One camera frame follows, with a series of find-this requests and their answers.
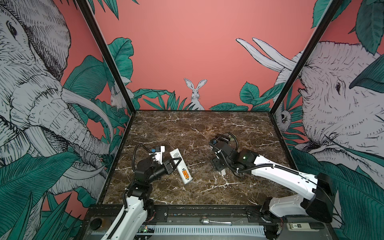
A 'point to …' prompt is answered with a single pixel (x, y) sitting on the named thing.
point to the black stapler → (224, 135)
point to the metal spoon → (205, 220)
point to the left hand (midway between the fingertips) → (180, 159)
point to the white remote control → (181, 164)
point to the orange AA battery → (186, 175)
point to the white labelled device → (311, 226)
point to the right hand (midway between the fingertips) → (214, 157)
